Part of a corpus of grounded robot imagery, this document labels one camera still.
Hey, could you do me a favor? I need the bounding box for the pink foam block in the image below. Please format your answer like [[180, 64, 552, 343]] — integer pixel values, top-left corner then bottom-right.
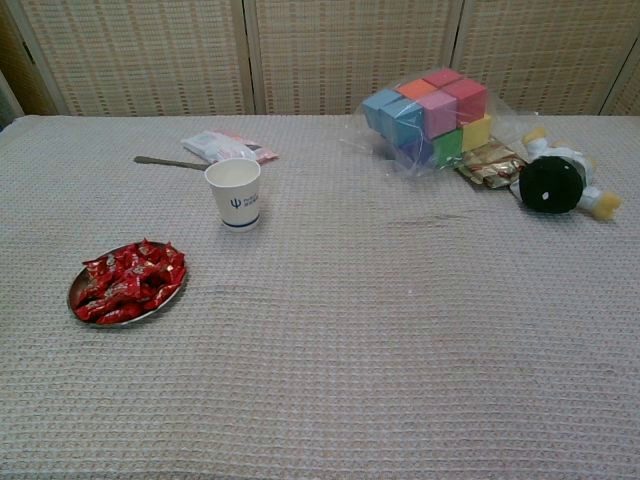
[[417, 91, 459, 140]]

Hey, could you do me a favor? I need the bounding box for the white pink tissue packet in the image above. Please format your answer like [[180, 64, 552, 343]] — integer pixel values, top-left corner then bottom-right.
[[179, 128, 280, 165]]

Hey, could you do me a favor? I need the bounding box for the green foam block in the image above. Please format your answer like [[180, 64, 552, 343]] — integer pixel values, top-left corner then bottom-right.
[[432, 128, 466, 168]]

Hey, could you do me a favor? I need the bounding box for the woven folding screen panel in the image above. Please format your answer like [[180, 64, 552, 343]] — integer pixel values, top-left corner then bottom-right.
[[9, 0, 256, 117], [243, 0, 464, 117], [0, 0, 69, 117], [449, 0, 640, 117], [599, 49, 640, 117]]

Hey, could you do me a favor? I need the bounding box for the orange foam block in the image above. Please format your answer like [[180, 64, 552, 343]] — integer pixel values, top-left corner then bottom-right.
[[397, 78, 439, 100]]

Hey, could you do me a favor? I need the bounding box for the beige waffle tablecloth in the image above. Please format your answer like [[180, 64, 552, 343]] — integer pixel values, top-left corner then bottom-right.
[[0, 114, 640, 480]]

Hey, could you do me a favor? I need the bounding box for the round metal plate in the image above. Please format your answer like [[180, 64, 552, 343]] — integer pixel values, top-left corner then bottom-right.
[[66, 241, 189, 329]]

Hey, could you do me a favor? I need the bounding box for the light blue foam block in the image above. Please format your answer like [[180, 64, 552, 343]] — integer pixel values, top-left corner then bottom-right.
[[361, 88, 401, 132], [382, 97, 426, 147]]

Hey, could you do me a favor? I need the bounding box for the white paper cup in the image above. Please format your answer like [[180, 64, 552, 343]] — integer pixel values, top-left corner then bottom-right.
[[204, 158, 263, 233]]

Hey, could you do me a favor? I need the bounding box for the black headed plush doll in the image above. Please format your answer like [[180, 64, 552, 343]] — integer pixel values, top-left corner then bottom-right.
[[509, 126, 624, 222]]

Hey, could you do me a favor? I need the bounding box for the metal butter knife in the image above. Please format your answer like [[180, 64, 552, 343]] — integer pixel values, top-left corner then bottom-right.
[[133, 155, 211, 172]]

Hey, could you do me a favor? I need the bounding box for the yellow foam block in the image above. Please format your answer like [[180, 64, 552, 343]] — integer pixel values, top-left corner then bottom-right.
[[462, 113, 495, 152]]

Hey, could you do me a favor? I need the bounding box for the purple foam block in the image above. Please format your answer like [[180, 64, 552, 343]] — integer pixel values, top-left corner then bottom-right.
[[398, 137, 435, 167]]

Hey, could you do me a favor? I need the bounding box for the gold foil packet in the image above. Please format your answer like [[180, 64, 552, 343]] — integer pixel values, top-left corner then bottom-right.
[[454, 139, 529, 191]]

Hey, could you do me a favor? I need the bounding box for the clear plastic bag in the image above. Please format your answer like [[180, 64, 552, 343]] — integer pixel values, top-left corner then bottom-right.
[[339, 67, 526, 179]]

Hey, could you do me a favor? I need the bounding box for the red foam block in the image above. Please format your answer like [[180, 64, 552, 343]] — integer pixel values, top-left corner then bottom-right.
[[422, 68, 465, 90], [444, 78, 489, 126]]

